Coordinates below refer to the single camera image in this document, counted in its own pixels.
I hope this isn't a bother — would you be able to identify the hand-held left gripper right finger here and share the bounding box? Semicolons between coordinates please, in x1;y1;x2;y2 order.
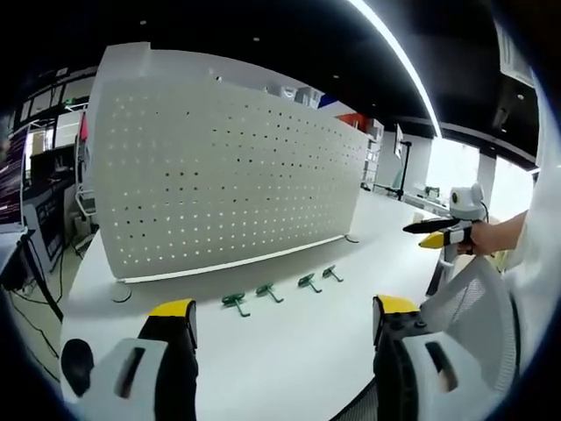
372;294;466;421

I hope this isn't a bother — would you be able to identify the white perforated mounting plate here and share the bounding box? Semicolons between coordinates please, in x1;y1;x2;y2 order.
86;41;370;282

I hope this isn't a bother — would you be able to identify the computer monitor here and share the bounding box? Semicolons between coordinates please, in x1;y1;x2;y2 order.
0;122;30;233

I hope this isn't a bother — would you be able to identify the person's white clothing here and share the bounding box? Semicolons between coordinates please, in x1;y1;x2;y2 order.
501;65;561;396

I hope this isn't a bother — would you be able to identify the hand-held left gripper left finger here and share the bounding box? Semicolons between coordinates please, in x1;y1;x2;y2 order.
93;298;200;421

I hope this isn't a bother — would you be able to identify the black desk leg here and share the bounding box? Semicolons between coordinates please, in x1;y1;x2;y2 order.
17;227;66;325

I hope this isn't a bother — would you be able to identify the black floor cable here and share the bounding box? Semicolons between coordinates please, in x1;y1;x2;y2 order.
4;245;67;382

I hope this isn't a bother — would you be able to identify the white mesh office chair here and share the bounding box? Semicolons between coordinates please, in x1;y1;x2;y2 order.
418;253;525;398

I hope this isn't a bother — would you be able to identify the person's right hand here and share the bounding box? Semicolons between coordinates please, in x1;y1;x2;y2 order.
455;218;499;258

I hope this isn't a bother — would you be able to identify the black rounded knob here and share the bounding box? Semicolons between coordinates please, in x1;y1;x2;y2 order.
60;338;96;398

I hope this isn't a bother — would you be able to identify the black tripod stand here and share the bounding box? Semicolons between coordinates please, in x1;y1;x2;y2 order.
374;124;415;202

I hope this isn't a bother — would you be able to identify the ceiling light strip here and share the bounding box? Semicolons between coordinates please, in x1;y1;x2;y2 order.
345;0;444;138

